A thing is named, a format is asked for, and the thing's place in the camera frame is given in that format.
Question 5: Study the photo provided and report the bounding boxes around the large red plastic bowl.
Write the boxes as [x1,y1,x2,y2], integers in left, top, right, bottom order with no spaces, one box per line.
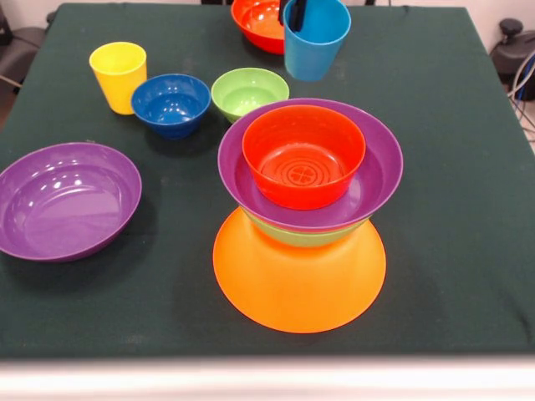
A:
[231,0,288,55]

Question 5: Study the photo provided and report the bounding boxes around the light blue plastic cup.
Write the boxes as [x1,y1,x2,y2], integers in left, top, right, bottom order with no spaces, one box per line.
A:
[283,0,352,83]

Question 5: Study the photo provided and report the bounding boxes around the small green plastic bowl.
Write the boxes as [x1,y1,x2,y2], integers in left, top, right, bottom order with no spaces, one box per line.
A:
[211,67,290,124]

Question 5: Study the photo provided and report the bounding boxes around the blue plastic bowl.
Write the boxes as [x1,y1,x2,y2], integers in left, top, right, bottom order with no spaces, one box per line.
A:
[130,74,211,140]

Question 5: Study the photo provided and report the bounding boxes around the small red plastic bowl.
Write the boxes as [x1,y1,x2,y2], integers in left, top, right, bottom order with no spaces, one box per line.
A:
[242,104,367,211]

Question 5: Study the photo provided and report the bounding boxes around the purple plastic bowl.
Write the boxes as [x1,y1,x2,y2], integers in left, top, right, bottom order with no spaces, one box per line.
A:
[0,141,143,263]
[217,98,405,233]

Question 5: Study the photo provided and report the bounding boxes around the large green plastic bowl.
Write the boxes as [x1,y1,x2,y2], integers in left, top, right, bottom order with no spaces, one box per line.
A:
[242,208,369,248]

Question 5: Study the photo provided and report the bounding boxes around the large orange plastic bowl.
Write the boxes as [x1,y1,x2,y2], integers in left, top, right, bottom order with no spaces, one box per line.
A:
[212,207,387,334]

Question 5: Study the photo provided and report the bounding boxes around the yellow plastic cup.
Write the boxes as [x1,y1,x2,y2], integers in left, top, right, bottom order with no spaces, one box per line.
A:
[89,41,148,116]

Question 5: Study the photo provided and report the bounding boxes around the dark grey stand base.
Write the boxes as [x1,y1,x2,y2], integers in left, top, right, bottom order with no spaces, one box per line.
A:
[489,18,535,80]
[0,8,48,91]

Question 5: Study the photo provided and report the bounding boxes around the dark green tablecloth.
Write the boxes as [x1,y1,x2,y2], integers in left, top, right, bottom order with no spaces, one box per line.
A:
[0,3,535,360]

